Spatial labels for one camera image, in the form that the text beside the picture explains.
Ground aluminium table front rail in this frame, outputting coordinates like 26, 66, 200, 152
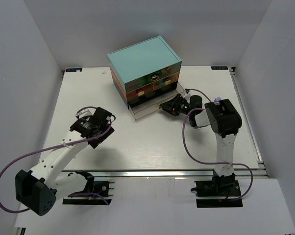
59, 169, 267, 177

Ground purple square lego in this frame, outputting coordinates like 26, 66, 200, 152
214, 97, 221, 103

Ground blue label sticker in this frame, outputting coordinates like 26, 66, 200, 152
211, 66, 228, 70
65, 68, 82, 72

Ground transparent wide bottom drawer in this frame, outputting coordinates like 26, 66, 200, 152
129, 83, 184, 120

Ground right blue label sticker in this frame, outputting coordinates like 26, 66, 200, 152
211, 66, 228, 70

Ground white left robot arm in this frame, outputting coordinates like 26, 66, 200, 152
15, 107, 116, 216

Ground left blue label sticker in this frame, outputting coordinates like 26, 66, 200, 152
65, 68, 82, 72

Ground aluminium table rail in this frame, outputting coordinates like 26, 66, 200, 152
59, 169, 267, 177
229, 67, 269, 178

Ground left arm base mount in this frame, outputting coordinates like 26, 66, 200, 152
62, 170, 115, 206

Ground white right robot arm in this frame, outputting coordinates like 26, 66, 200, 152
160, 94, 242, 177

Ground teal drawer cabinet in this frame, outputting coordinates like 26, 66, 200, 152
107, 36, 182, 108

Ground aluminium table right rail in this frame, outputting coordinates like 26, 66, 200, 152
229, 67, 269, 178

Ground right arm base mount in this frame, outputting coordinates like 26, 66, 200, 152
190, 180, 243, 209

